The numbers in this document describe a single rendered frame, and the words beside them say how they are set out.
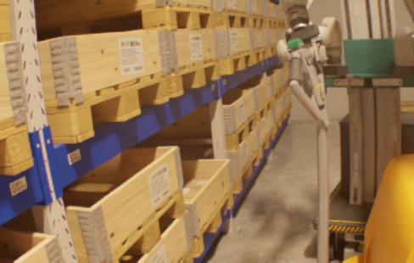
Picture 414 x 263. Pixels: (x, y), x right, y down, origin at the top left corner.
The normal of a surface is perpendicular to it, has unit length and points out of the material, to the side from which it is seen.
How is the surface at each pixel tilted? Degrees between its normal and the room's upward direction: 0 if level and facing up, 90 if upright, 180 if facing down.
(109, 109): 90
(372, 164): 90
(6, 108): 90
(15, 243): 90
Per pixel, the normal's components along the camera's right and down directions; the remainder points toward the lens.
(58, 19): -0.29, 0.22
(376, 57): -0.50, 0.22
